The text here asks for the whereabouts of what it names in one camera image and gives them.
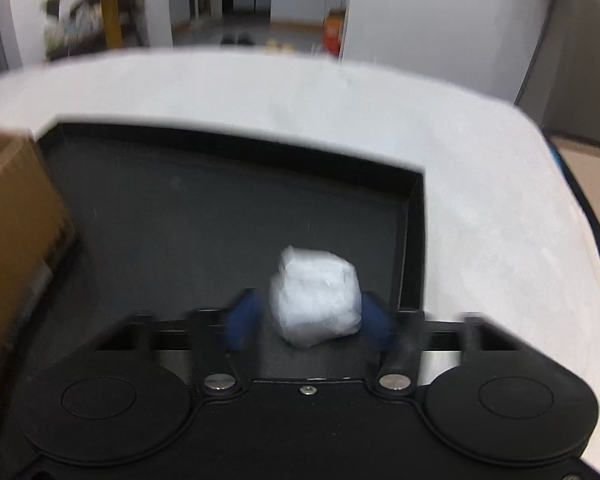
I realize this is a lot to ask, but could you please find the brown cardboard box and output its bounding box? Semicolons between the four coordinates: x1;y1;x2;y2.
0;127;77;431

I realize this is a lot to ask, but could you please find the yellow round table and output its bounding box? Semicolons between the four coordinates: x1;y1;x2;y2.
42;0;171;48

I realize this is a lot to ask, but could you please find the grey cabinet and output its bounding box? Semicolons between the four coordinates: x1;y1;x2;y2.
515;0;600;148

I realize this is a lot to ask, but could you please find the black tray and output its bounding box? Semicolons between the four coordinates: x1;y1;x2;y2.
30;121;426;381

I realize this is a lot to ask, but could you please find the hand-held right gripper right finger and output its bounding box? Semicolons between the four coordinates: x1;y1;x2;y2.
357;290;526;396

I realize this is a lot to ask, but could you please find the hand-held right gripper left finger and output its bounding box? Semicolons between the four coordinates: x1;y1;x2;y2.
95;287;266;397

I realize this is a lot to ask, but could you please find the white plastic-wrapped bundle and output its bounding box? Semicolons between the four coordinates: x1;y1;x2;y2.
269;245;363;348

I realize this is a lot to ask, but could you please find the orange cardboard box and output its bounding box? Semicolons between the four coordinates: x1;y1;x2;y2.
322;10;343;56

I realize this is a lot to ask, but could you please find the pile of clutter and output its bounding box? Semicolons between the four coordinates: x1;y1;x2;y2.
42;0;146;58

